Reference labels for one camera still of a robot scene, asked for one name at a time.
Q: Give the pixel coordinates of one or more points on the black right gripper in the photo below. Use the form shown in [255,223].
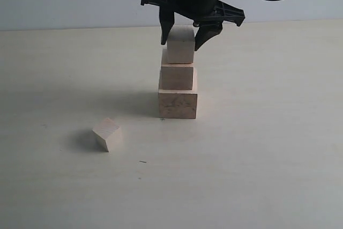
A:
[214,12]

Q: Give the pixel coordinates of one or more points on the second largest wooden cube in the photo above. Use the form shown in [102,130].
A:
[176,74]

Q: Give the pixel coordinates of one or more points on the smallest wooden cube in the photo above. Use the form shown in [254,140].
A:
[107,134]

